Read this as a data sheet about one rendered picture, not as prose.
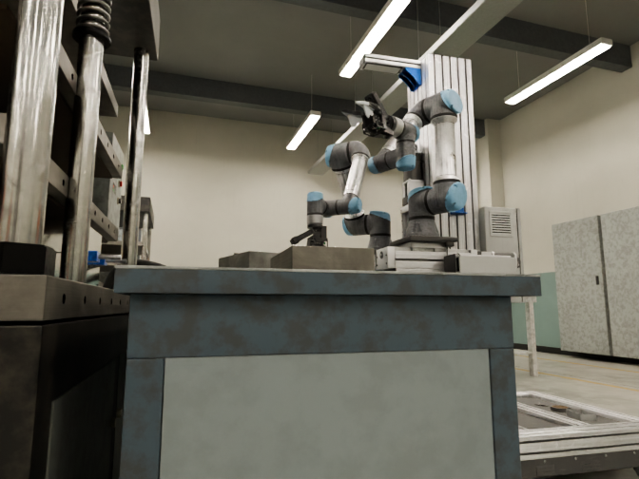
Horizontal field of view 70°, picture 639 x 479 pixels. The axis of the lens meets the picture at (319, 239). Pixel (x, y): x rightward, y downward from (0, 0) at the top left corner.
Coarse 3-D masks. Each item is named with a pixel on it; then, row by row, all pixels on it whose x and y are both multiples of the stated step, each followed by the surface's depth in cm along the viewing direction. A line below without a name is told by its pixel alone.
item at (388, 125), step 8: (376, 112) 166; (368, 120) 168; (376, 120) 166; (384, 120) 168; (392, 120) 172; (368, 128) 167; (376, 128) 168; (384, 128) 166; (392, 128) 172; (384, 136) 174
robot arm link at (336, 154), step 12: (336, 144) 237; (348, 144) 232; (336, 156) 235; (348, 156) 232; (336, 168) 238; (348, 168) 238; (348, 216) 251; (360, 216) 250; (348, 228) 254; (360, 228) 251
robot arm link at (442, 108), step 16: (432, 96) 200; (448, 96) 192; (432, 112) 198; (448, 112) 194; (448, 128) 194; (448, 144) 193; (448, 160) 192; (448, 176) 190; (432, 192) 194; (448, 192) 187; (464, 192) 191; (432, 208) 195; (448, 208) 190
